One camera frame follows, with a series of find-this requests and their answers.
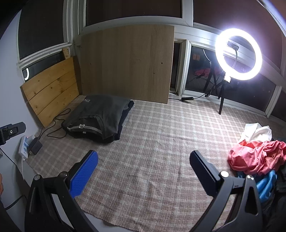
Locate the pink shirt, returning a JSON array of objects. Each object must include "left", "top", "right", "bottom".
[{"left": 227, "top": 140, "right": 285, "bottom": 175}]

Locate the person left hand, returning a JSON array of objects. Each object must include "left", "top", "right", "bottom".
[{"left": 0, "top": 174, "right": 4, "bottom": 196}]

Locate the white power strip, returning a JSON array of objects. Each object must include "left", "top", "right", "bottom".
[{"left": 18, "top": 135, "right": 35, "bottom": 160}]

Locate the black power adapter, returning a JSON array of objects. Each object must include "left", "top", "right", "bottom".
[{"left": 28, "top": 138, "right": 43, "bottom": 155}]

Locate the pine plank panel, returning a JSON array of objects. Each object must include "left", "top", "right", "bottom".
[{"left": 20, "top": 56, "right": 80, "bottom": 127}]

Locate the blue garment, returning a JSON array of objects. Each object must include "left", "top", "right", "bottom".
[{"left": 253, "top": 170, "right": 277, "bottom": 203}]

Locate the plaid woven mat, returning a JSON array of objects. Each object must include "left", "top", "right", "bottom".
[{"left": 28, "top": 100, "right": 285, "bottom": 231}]

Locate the white garment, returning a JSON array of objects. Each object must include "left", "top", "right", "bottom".
[{"left": 239, "top": 123, "right": 272, "bottom": 143}]

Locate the dark grey folded garment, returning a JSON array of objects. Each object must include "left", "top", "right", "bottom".
[{"left": 61, "top": 95, "right": 134, "bottom": 143}]

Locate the black garment pile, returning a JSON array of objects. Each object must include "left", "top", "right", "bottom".
[{"left": 261, "top": 136, "right": 286, "bottom": 215}]

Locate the black tripod stand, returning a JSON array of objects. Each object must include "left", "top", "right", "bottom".
[{"left": 203, "top": 66, "right": 227, "bottom": 115}]

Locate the large plywood board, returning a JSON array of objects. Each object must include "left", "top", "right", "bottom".
[{"left": 80, "top": 25, "right": 174, "bottom": 104}]

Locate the black adapter cable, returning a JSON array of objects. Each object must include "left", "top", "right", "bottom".
[{"left": 35, "top": 108, "right": 72, "bottom": 140}]

